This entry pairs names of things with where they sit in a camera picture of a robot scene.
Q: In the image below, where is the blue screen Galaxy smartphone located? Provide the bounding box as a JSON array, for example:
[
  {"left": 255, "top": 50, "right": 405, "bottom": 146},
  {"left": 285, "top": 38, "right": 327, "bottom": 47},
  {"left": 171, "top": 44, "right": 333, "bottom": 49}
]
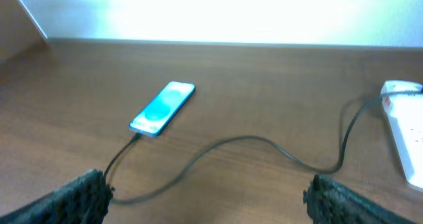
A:
[{"left": 129, "top": 81, "right": 196, "bottom": 137}]

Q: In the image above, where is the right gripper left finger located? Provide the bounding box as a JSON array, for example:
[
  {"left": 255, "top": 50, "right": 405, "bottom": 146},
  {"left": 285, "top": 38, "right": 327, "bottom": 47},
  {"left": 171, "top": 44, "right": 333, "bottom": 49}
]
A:
[{"left": 1, "top": 169, "right": 114, "bottom": 224}]

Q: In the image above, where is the white power strip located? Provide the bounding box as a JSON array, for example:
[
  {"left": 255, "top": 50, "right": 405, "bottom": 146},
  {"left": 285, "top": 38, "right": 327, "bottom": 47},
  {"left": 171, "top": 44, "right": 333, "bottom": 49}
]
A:
[{"left": 381, "top": 80, "right": 422, "bottom": 190}]

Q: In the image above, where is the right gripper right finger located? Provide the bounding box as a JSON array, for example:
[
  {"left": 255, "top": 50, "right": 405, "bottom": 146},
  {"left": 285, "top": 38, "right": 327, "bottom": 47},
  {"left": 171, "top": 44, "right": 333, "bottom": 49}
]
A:
[{"left": 303, "top": 174, "right": 413, "bottom": 224}]

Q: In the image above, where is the black charging cable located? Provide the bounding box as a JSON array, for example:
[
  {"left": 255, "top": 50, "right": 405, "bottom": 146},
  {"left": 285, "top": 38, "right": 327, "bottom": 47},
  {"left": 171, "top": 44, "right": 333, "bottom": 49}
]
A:
[{"left": 104, "top": 90, "right": 423, "bottom": 205}]

